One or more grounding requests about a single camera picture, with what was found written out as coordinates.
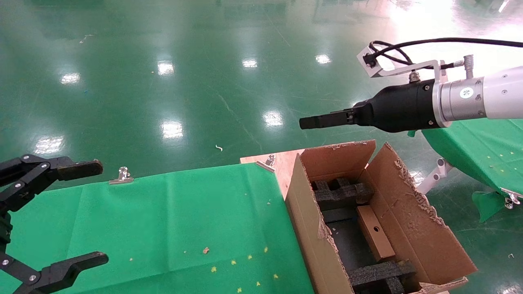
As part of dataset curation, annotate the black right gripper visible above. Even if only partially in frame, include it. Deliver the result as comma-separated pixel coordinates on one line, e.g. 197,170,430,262
299,80,440,133

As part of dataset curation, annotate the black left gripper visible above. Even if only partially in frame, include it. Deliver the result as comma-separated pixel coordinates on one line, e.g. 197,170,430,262
0,154,110,294

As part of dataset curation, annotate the small cardboard box with hole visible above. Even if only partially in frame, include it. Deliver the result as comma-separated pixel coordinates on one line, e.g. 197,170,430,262
357,205,396,263

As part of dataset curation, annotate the large open cardboard carton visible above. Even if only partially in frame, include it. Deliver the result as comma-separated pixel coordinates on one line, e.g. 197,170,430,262
285,140,478,294

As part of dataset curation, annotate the silver binder clip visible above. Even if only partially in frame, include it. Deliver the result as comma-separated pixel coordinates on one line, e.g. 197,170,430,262
501,188,523,209
257,154,276,173
109,167,134,185

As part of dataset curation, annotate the green table cloth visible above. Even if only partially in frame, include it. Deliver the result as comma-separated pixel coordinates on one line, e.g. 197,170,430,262
0,163,315,294
409,118,523,223

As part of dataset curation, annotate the white metal table leg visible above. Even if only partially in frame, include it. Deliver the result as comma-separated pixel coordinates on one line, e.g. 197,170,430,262
417,158,454,194

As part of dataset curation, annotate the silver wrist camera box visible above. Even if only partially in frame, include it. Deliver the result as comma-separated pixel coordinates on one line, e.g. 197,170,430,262
357,44,389,78

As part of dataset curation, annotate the silver camera mounting bracket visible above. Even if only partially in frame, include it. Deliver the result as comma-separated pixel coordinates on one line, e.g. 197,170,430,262
382,59,449,83

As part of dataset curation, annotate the thick black camera cable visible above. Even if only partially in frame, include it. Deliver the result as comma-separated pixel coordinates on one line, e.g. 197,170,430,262
363,38,523,70

